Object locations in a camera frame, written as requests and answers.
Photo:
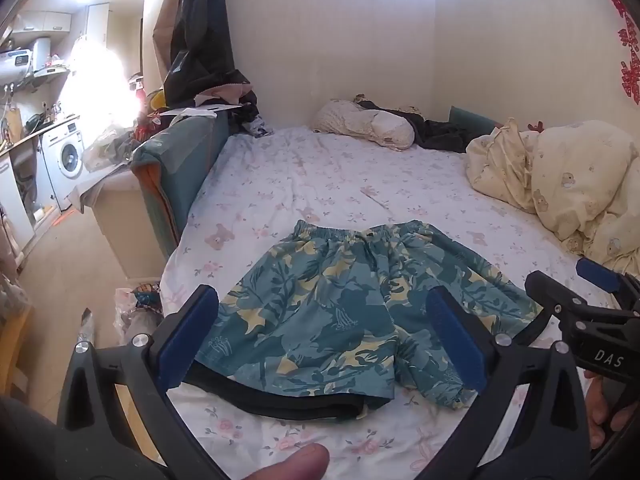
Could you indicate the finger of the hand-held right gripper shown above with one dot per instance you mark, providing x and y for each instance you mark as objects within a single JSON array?
[
  {"x": 597, "y": 275},
  {"x": 555, "y": 292}
]

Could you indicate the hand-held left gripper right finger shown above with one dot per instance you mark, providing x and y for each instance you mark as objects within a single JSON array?
[{"x": 457, "y": 345}]

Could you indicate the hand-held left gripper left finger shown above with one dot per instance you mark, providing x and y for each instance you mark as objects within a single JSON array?
[{"x": 187, "y": 340}]

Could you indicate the blue leaf-print short pants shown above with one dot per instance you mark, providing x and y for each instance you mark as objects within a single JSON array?
[{"x": 345, "y": 310}]

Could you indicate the person's right hand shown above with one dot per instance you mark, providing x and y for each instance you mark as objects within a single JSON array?
[{"x": 602, "y": 410}]

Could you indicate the person's left hand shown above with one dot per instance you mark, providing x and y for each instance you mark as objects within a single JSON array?
[{"x": 295, "y": 466}]

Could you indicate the plastic bags on floor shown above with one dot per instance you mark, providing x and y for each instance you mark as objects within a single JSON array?
[{"x": 137, "y": 310}]

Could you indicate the yellow bear-print quilt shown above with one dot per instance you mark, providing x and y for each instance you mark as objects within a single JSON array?
[{"x": 565, "y": 180}]

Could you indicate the black cloth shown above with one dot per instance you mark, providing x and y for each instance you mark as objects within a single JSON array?
[{"x": 280, "y": 402}]

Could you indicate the beige cabinet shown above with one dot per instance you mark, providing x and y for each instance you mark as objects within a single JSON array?
[{"x": 125, "y": 230}]

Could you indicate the red plush toy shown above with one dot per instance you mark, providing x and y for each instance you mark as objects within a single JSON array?
[{"x": 535, "y": 126}]

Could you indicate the person's dark clothing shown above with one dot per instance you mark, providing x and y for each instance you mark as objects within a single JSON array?
[{"x": 55, "y": 445}]

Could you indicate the teal padded bed end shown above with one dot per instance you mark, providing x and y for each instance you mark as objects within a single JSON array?
[{"x": 175, "y": 170}]

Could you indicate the teal cushion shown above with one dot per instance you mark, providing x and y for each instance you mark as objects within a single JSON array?
[{"x": 475, "y": 119}]

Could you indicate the dark clothes pile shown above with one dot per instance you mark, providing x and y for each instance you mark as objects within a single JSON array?
[{"x": 437, "y": 132}]

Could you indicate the white floral bed sheet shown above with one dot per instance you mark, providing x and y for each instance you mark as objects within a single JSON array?
[{"x": 310, "y": 180}]

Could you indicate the clear plastic bag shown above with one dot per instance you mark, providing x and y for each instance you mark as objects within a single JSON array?
[{"x": 107, "y": 145}]

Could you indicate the white washing machine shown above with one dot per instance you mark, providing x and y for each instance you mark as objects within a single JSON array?
[{"x": 62, "y": 160}]

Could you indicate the patterned clothes heap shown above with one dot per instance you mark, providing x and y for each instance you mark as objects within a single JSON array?
[{"x": 252, "y": 117}]

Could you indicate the cream pillow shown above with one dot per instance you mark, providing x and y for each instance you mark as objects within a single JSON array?
[{"x": 367, "y": 122}]

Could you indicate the white water heater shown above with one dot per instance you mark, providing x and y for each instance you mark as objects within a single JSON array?
[{"x": 22, "y": 60}]

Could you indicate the red paper wall decoration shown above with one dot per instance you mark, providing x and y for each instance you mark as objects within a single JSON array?
[{"x": 627, "y": 45}]

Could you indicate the white wall cabinets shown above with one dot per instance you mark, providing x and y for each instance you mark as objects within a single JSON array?
[{"x": 60, "y": 20}]

